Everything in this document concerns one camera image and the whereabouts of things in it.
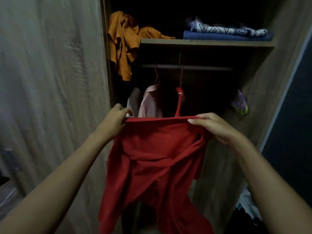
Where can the person's right hand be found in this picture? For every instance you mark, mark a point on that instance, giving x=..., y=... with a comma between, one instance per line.
x=217, y=127

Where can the person's left hand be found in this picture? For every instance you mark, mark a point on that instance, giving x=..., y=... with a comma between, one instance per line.
x=113, y=124

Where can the purple hanger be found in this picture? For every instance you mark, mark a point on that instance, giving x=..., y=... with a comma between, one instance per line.
x=239, y=99

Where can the red polo shirt white trim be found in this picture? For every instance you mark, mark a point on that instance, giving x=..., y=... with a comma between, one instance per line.
x=180, y=99

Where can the orange shirt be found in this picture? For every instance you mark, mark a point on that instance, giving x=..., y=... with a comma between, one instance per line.
x=122, y=38

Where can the person's left forearm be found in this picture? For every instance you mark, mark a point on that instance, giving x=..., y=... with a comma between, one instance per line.
x=56, y=187

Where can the white navy striped shirt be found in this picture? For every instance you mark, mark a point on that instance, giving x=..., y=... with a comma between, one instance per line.
x=134, y=102

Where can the pink shirt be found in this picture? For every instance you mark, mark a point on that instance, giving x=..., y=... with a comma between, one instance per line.
x=150, y=104

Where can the white plastic bags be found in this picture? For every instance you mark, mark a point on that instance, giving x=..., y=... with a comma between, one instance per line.
x=248, y=202

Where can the blue folded blanket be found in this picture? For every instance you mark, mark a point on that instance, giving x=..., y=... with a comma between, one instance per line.
x=219, y=36

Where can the white patterned blanket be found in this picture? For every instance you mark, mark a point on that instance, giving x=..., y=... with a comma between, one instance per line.
x=224, y=29

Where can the grey bedding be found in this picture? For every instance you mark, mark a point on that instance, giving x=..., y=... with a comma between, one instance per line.
x=8, y=197

